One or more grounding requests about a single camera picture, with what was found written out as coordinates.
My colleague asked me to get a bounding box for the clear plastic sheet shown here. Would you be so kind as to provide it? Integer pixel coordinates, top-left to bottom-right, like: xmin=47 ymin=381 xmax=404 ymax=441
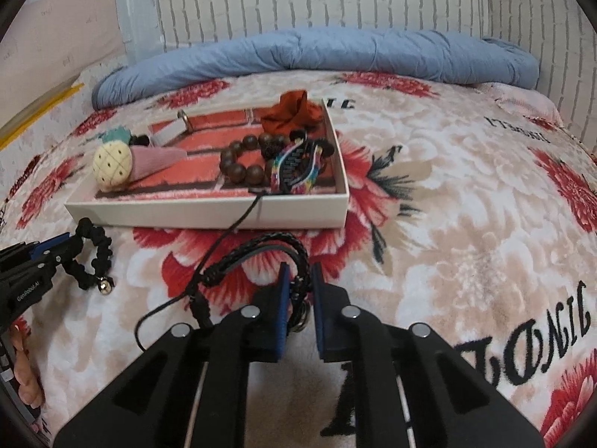
xmin=115 ymin=0 xmax=163 ymax=65

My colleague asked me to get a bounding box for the person's left hand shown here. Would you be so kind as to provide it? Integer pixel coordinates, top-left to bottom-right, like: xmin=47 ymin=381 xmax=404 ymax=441
xmin=9 ymin=318 xmax=44 ymax=408

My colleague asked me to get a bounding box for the brown wooden bead bracelet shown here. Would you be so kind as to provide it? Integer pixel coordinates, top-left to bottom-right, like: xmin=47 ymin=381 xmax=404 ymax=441
xmin=219 ymin=130 xmax=336 ymax=187

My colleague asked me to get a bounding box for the rainbow woven bracelet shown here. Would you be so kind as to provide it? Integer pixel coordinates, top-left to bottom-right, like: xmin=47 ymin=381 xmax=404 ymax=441
xmin=269 ymin=139 xmax=328 ymax=195

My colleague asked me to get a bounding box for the orange fabric scrunchie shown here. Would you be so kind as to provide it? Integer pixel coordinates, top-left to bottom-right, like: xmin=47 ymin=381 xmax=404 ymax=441
xmin=261 ymin=89 xmax=324 ymax=137

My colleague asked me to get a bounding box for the black braided leather bracelet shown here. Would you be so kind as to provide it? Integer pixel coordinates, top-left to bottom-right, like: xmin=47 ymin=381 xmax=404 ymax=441
xmin=133 ymin=188 xmax=313 ymax=353

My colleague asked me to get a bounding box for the black claw hair clip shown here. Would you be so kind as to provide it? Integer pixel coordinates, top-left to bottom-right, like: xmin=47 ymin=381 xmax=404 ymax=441
xmin=128 ymin=134 xmax=151 ymax=147

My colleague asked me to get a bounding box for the white tray brick-pattern bottom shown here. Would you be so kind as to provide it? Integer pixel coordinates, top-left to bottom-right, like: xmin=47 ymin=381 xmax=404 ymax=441
xmin=65 ymin=100 xmax=350 ymax=230

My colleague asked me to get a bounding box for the black scrunchie with bell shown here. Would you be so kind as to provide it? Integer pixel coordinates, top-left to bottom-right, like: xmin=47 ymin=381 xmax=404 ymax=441
xmin=61 ymin=217 xmax=114 ymax=295

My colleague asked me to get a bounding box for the pineapple plush hair clip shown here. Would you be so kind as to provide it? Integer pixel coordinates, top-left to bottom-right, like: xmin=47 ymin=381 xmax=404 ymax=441
xmin=91 ymin=127 xmax=187 ymax=192

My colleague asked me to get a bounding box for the yellow wooden bed rail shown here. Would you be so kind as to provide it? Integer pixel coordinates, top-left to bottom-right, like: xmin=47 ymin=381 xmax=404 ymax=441
xmin=0 ymin=78 xmax=84 ymax=150

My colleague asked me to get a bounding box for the blue rolled quilt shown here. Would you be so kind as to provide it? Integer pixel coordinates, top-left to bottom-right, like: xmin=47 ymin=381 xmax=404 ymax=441
xmin=91 ymin=27 xmax=540 ymax=110

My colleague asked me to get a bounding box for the white band smart watch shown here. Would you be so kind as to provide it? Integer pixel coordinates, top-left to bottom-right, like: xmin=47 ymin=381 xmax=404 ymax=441
xmin=150 ymin=109 xmax=192 ymax=147

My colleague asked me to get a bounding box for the floral plush bed blanket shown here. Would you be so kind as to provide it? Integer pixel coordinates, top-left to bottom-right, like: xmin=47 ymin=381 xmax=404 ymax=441
xmin=1 ymin=71 xmax=596 ymax=447

